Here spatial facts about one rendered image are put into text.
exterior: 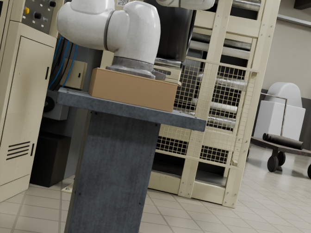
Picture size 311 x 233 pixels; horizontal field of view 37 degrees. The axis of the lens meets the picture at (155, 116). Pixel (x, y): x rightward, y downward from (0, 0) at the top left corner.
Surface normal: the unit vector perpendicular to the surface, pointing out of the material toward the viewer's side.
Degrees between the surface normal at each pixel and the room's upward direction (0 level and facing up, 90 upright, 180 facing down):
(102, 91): 90
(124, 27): 88
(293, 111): 90
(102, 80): 90
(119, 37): 98
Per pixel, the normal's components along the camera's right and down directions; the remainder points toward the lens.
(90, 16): -0.07, -0.30
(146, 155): 0.18, 0.09
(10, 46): -0.11, 0.03
